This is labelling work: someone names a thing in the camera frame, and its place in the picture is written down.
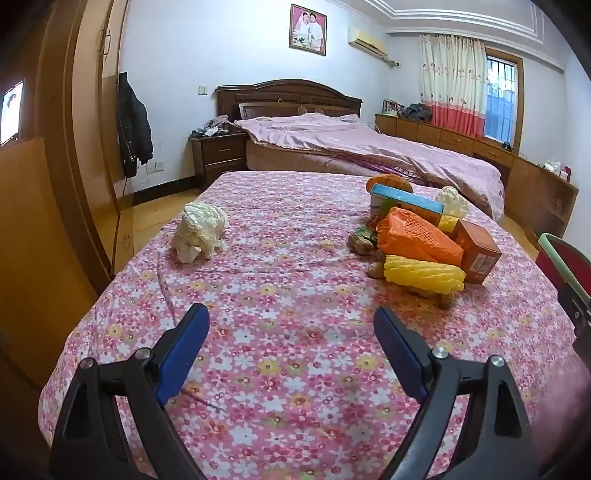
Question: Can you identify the orange plastic bag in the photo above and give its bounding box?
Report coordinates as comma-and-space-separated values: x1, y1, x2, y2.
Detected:
376, 207, 465, 267

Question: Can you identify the dark wooden nightstand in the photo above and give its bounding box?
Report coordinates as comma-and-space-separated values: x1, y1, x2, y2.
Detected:
188, 129, 250, 190

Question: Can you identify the wooden wardrobe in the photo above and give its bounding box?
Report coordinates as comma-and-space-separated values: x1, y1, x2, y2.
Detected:
0, 0, 134, 393

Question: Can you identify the dark clothes heap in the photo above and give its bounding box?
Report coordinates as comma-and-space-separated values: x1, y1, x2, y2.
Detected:
399, 102, 435, 124

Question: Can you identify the pink floral blanket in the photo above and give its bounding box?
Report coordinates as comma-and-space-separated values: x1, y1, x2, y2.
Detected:
39, 171, 591, 480

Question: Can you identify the glowing screen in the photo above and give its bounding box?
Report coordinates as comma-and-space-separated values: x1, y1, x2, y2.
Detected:
0, 79, 25, 147

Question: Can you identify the brown cardboard box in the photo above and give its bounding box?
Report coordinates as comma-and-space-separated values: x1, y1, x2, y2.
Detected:
451, 219, 502, 284

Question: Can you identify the teal cardboard box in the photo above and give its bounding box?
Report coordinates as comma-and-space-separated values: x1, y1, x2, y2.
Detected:
369, 184, 445, 227

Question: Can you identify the yellow foam net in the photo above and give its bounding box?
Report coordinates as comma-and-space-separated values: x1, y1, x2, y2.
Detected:
383, 255, 466, 295

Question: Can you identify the wall air conditioner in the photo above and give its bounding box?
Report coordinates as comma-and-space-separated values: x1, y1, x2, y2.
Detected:
347, 27, 402, 68

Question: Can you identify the window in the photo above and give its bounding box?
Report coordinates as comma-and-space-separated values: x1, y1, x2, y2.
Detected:
485, 53, 525, 144

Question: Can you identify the white and red curtain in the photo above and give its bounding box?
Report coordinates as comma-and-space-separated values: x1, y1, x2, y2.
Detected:
418, 33, 490, 139

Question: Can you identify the black jacket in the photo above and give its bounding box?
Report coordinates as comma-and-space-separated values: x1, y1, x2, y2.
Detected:
116, 71, 154, 178

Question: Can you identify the white paper ball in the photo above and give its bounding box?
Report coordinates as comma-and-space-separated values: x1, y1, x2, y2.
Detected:
172, 202, 229, 264
435, 185, 469, 219

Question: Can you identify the long wooden cabinet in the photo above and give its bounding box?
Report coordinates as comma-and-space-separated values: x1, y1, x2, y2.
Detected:
375, 113, 579, 241

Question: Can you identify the grey clothes pile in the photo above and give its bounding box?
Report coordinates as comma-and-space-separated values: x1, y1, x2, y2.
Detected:
191, 115, 243, 138

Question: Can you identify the green snack packet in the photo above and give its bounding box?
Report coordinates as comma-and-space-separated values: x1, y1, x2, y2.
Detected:
358, 213, 384, 236

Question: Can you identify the dark wooden headboard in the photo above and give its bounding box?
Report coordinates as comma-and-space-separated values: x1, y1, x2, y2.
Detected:
215, 79, 365, 134

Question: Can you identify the orange wrapper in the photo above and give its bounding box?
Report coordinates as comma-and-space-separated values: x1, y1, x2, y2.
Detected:
366, 174, 414, 195

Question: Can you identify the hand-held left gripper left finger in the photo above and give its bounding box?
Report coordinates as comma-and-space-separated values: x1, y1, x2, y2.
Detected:
50, 303, 211, 480

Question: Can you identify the pink quilt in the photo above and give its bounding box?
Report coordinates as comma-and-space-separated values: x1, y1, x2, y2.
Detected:
235, 113, 505, 220

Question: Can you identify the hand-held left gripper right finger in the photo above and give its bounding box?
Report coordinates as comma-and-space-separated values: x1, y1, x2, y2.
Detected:
373, 305, 546, 480

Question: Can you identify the framed wall photo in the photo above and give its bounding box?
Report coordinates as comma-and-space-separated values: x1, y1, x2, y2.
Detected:
289, 4, 328, 56

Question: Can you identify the red bucket green rim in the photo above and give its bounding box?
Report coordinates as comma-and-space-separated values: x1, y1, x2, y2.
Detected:
536, 233, 591, 301

